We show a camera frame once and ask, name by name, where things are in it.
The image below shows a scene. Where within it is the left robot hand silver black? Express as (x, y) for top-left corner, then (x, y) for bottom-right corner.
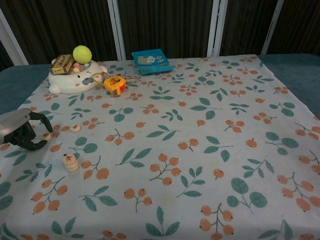
(0, 107), (54, 152)

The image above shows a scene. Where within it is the white animal shaped ceramic bowl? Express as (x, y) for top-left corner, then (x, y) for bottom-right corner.
(48, 59), (109, 95)

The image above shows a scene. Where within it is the small yellow brown card box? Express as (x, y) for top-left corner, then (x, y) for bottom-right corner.
(49, 54), (76, 75)

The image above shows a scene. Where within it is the yellow green tennis ball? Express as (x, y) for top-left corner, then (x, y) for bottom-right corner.
(72, 44), (93, 64)

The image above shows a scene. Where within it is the yellow tape measure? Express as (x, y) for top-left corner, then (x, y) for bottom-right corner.
(103, 76), (127, 97)

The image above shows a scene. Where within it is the blue flat product package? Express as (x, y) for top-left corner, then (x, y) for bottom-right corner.
(131, 48), (175, 76)

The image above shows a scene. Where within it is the floral fruit print tablecloth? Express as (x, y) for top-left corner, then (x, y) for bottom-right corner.
(0, 54), (320, 240)

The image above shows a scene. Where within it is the dark folding screen white frame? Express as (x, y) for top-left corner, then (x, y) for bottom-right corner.
(0, 0), (320, 73)

